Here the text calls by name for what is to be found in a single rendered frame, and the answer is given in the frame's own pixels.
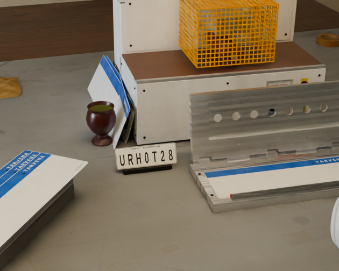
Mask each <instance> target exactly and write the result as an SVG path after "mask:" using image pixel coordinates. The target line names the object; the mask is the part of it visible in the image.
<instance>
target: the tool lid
mask: <svg viewBox="0 0 339 271"><path fill-rule="evenodd" d="M323 103H325V104H326V109H325V110H324V111H321V110H320V106H321V104H323ZM305 105H308V106H309V111H308V112H306V113H304V112H303V107H304V106H305ZM288 107H291V108H292V112H291V113H290V114H289V115H287V114H286V109H287V108H288ZM269 109H274V111H275V113H274V115H273V116H269V115H268V111H269ZM253 110H256V111H257V115H256V117H254V118H251V117H250V113H251V111H253ZM234 112H238V113H239V117H238V119H236V120H234V119H233V118H232V114H233V113H234ZM216 114H220V115H221V119H220V120H219V121H218V122H216V121H214V116H215V115H216ZM189 121H190V155H191V160H192V161H193V162H194V161H199V160H200V157H205V156H210V158H211V159H212V160H213V159H222V158H226V159H228V161H227V162H237V161H246V160H250V155H256V154H265V153H267V150H268V149H277V151H279V152H284V151H295V155H298V154H307V153H316V151H317V148H318V147H327V146H332V142H339V80H337V81H325V82H313V83H302V84H290V85H278V86H271V87H259V88H247V89H235V90H223V91H212V92H200V93H193V94H189Z"/></svg>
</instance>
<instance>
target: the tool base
mask: <svg viewBox="0 0 339 271"><path fill-rule="evenodd" d="M336 156H339V143H334V144H332V146H328V147H322V148H317V151H316V153H307V154H298V155H295V151H288V152H279V153H277V152H276V151H275V150H272V151H267V153H265V154H260V155H251V156H250V160H246V161H237V162H227V161H228V159H217V160H210V159H209V158H201V159H200V160H199V161H198V162H193V164H191V165H190V166H189V171H190V173H191V174H192V176H193V178H194V180H195V182H196V183H197V185H198V186H199V188H200V190H201V192H202V193H203V195H204V197H205V199H206V201H207V202H208V204H209V206H210V208H211V209H212V211H213V213H216V212H224V211H232V210H240V209H248V208H256V207H261V206H269V205H277V204H285V203H293V202H301V201H309V200H314V199H322V198H330V197H338V196H339V185H336V186H328V187H319V188H311V189H303V190H295V191H287V192H278V193H273V194H265V195H257V196H248V197H240V198H230V197H226V198H218V197H217V195H216V193H215V192H214V190H213V188H212V187H211V185H210V183H209V182H208V180H207V178H206V177H205V175H204V172H212V171H217V170H226V169H235V168H244V167H253V166H262V165H271V164H277V163H286V162H295V161H304V160H313V159H322V158H331V157H336ZM198 173H201V175H198ZM211 194H213V196H211Z"/></svg>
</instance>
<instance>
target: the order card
mask: <svg viewBox="0 0 339 271"><path fill-rule="evenodd" d="M115 153H116V165H117V170H120V169H129V168H139V167H148V166H157V165H167V164H173V163H177V158H176V146H175V143H174V142H172V143H165V144H155V145H145V146H136V147H126V148H116V149H115Z"/></svg>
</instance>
